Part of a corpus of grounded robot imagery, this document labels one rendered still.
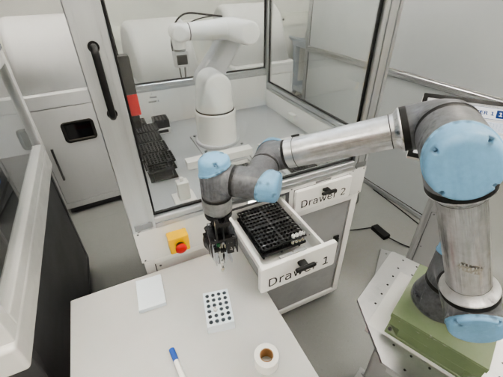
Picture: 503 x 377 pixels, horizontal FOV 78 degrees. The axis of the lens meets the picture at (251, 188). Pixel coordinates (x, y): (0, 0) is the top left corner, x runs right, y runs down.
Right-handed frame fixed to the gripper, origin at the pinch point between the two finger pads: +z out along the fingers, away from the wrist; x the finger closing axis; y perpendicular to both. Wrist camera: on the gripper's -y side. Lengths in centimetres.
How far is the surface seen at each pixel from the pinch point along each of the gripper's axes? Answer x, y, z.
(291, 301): 43, -33, 84
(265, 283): 12.4, 4.5, 11.5
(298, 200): 39.1, -29.3, 8.9
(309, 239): 34.9, -9.7, 12.3
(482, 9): 176, -90, -50
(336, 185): 58, -32, 7
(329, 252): 36.7, 1.3, 8.6
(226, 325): -2.0, 9.9, 19.1
